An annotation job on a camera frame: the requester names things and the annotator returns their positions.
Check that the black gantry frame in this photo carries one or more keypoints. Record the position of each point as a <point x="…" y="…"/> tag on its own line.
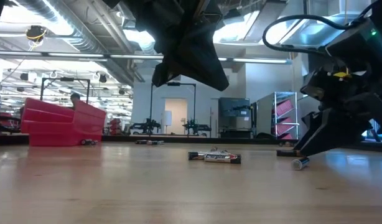
<point x="174" y="83"/>
<point x="65" y="79"/>

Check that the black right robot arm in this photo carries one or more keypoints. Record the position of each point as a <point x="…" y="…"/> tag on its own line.
<point x="359" y="40"/>

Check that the silver metal shelf rack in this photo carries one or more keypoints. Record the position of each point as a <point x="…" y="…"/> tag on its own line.
<point x="275" y="115"/>

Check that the beige door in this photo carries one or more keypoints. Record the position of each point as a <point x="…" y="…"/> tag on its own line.
<point x="176" y="115"/>

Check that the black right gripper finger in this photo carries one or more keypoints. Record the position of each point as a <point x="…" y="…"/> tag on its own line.
<point x="312" y="118"/>
<point x="337" y="130"/>

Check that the black and copper battery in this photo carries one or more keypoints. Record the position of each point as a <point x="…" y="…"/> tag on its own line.
<point x="141" y="142"/>
<point x="85" y="142"/>
<point x="93" y="142"/>
<point x="286" y="153"/>

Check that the red plastic bin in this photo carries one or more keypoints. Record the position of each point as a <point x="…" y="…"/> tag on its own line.
<point x="54" y="127"/>

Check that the black background robot arm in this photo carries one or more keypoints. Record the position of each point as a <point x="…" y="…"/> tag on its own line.
<point x="146" y="127"/>
<point x="195" y="127"/>

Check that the dark grey cabinet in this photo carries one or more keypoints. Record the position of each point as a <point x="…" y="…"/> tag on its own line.
<point x="234" y="118"/>

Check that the silver ventilation duct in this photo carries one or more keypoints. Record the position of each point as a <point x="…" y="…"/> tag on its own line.
<point x="85" y="43"/>

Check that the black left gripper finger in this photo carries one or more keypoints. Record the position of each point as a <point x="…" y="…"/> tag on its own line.
<point x="164" y="71"/>
<point x="197" y="56"/>

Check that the pink storage bin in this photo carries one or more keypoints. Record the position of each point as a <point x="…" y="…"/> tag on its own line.
<point x="286" y="136"/>
<point x="285" y="126"/>
<point x="285" y="107"/>

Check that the ceiling strip light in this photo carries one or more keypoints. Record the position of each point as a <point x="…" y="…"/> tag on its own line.
<point x="76" y="55"/>
<point x="259" y="60"/>

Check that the person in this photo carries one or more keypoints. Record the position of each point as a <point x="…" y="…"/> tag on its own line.
<point x="75" y="99"/>

